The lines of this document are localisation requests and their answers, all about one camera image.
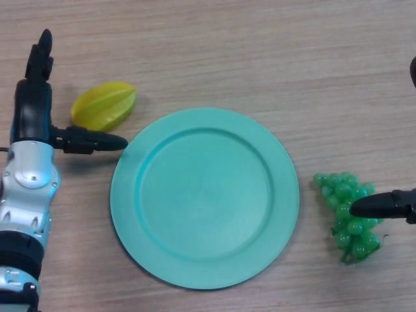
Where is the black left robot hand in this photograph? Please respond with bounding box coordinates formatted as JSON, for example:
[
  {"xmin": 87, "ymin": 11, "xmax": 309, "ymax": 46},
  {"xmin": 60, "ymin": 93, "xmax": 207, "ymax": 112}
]
[{"xmin": 12, "ymin": 29, "xmax": 129, "ymax": 155}]

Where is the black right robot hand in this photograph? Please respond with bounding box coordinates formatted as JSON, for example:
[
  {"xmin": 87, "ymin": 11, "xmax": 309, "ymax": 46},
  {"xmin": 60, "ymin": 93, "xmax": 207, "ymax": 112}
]
[{"xmin": 349, "ymin": 57, "xmax": 416, "ymax": 224}]

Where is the yellow starfruit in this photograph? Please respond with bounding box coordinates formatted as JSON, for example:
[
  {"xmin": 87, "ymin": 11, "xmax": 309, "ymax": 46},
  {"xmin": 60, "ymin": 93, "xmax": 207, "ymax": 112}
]
[{"xmin": 70, "ymin": 81, "xmax": 138, "ymax": 133}]

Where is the green round plate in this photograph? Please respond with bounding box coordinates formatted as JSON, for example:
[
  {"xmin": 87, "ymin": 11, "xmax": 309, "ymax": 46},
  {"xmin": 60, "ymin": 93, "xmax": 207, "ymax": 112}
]
[{"xmin": 109, "ymin": 107, "xmax": 300, "ymax": 291}]

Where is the green grape bunch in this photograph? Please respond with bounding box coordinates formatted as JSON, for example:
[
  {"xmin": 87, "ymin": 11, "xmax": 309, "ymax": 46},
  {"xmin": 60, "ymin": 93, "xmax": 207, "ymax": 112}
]
[{"xmin": 313, "ymin": 171, "xmax": 389, "ymax": 266}]

